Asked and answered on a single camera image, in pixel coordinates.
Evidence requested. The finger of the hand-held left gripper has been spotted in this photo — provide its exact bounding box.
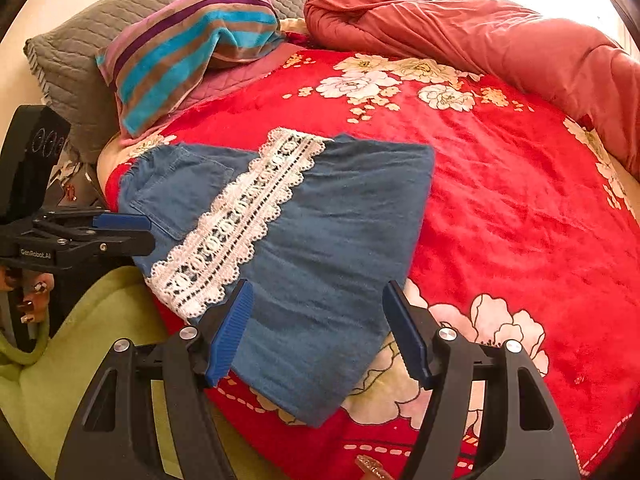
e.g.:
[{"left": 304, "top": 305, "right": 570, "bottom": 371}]
[
  {"left": 65, "top": 232, "right": 157, "bottom": 263},
  {"left": 32, "top": 212, "right": 152, "bottom": 241}
]

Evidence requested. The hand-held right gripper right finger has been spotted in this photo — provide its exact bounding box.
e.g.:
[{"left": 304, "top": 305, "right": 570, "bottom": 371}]
[{"left": 382, "top": 280, "right": 583, "bottom": 480}]

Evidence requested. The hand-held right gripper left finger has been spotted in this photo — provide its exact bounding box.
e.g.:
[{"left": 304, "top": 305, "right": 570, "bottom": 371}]
[{"left": 55, "top": 279, "right": 256, "bottom": 480}]

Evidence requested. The blue denim pants lace trim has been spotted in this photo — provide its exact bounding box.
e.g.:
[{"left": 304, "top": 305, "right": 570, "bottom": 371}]
[{"left": 117, "top": 127, "right": 435, "bottom": 428}]

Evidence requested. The person's left hand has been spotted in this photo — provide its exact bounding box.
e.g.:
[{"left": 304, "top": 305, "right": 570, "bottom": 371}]
[{"left": 0, "top": 266, "right": 55, "bottom": 326}]

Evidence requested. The person's right hand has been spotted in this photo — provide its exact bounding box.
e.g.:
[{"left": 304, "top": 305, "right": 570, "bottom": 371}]
[{"left": 355, "top": 455, "right": 391, "bottom": 480}]

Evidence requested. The green fleece garment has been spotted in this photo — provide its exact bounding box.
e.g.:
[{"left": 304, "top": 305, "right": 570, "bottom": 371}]
[{"left": 0, "top": 265, "right": 281, "bottom": 480}]

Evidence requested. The cream bed sheet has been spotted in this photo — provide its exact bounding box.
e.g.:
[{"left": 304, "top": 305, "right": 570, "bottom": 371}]
[{"left": 97, "top": 130, "right": 176, "bottom": 181}]

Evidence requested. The red floral blanket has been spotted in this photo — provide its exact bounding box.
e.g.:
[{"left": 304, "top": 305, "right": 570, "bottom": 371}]
[{"left": 102, "top": 47, "right": 640, "bottom": 478}]

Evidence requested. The striped towel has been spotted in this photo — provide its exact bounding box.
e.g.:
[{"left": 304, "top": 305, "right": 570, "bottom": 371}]
[{"left": 96, "top": 0, "right": 286, "bottom": 138}]

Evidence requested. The pink quilted pillow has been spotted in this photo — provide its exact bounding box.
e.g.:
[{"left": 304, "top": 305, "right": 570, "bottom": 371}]
[{"left": 170, "top": 42, "right": 311, "bottom": 113}]

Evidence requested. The coral comforter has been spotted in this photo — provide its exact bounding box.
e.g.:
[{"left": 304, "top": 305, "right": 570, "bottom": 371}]
[{"left": 304, "top": 0, "right": 640, "bottom": 181}]

